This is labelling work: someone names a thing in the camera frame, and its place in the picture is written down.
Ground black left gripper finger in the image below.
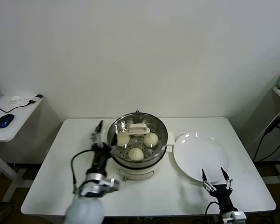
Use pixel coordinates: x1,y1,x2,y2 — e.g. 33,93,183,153
110,134,119,154
90,120,104,143

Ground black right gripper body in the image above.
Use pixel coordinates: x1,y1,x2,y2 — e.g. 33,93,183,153
209,183,233,210

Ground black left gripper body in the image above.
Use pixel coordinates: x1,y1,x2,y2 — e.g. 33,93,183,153
90,142,112,173

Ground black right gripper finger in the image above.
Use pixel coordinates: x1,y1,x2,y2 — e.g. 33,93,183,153
201,168,214,192
220,166,233,189

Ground glass lid with white handle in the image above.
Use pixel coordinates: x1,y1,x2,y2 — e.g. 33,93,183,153
107,113,170,164

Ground stainless steel steamer basket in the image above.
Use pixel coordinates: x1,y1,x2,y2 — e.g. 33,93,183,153
107,112,170,164

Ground white round plate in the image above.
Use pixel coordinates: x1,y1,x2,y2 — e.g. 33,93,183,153
173,132,231,185

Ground white side table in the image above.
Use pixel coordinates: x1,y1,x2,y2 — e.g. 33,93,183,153
0,94,61,203

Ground white crumpled tissue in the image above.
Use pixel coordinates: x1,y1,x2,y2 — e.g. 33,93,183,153
9,95,25,103

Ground blue computer mouse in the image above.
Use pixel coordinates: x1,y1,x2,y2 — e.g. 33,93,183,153
0,114,15,128

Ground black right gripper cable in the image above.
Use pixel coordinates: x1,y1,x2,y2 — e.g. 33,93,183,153
205,202,221,224

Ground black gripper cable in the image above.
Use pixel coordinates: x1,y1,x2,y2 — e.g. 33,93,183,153
205,202,221,224
70,149,96,194

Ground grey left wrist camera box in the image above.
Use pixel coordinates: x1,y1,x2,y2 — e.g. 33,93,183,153
100,178,121,193

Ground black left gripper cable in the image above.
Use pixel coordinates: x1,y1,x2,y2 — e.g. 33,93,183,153
70,149,96,194

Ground black power cable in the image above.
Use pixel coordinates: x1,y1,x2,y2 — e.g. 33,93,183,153
253,116,280,163

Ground black cable with adapter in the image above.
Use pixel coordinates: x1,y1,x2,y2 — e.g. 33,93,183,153
0,94,43,112

